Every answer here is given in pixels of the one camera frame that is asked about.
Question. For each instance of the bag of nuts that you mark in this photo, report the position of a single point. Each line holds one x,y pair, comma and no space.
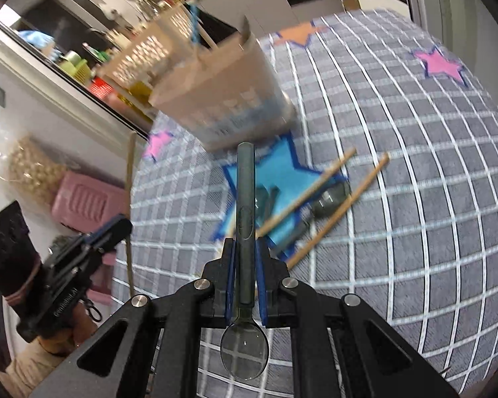
34,173

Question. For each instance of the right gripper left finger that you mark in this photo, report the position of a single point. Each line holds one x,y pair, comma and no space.
148,350

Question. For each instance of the wooden chopstick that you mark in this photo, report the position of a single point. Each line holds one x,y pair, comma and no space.
338,214
275,220

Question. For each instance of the beige plastic utensil holder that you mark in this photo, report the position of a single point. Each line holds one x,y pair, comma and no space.
226,95

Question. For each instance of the beige perforated storage rack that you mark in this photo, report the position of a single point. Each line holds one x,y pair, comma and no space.
164,43

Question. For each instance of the operator left hand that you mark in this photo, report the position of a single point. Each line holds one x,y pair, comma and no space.
77,328

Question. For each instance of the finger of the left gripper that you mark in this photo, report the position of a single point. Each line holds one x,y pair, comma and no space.
110,229

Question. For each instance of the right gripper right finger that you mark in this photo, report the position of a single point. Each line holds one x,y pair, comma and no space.
340,347

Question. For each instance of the pink plastic crate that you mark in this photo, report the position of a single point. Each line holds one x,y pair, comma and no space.
84,204

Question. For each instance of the dark metal spoon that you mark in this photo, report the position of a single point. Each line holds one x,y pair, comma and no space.
244,348

